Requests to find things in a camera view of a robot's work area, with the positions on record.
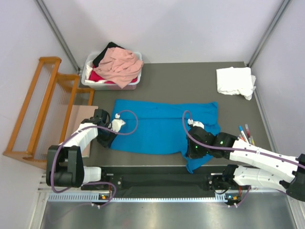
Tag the folded white t shirts stack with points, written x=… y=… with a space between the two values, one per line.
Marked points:
x=236 y=81

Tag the pink cardboard sheet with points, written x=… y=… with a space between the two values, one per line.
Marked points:
x=76 y=117

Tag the wooden drying rack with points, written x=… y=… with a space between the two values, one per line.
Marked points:
x=45 y=113

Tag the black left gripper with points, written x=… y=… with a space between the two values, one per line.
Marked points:
x=105 y=139

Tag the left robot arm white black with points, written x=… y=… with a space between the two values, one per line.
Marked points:
x=65 y=166

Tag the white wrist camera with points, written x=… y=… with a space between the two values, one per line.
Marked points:
x=192 y=123
x=117 y=123

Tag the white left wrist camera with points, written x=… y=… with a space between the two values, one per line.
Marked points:
x=117 y=123

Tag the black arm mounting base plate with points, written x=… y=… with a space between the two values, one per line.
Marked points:
x=205 y=178

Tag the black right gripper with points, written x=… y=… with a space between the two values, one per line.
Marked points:
x=191 y=154

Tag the white plastic laundry bin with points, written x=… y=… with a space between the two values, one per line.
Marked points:
x=88 y=68

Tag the blue t shirt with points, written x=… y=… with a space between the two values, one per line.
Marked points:
x=156 y=128

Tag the markers on table edge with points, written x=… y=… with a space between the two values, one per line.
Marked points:
x=245 y=133

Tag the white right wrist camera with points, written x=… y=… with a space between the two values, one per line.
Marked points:
x=192 y=123

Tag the black t shirt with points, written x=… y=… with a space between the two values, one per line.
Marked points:
x=97 y=60

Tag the pink t shirt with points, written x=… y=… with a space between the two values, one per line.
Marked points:
x=120 y=66

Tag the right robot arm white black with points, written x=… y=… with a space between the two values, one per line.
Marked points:
x=264 y=168

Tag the white slotted cable duct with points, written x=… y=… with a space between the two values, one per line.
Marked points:
x=101 y=198

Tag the red t shirt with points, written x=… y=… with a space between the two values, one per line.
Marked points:
x=98 y=79

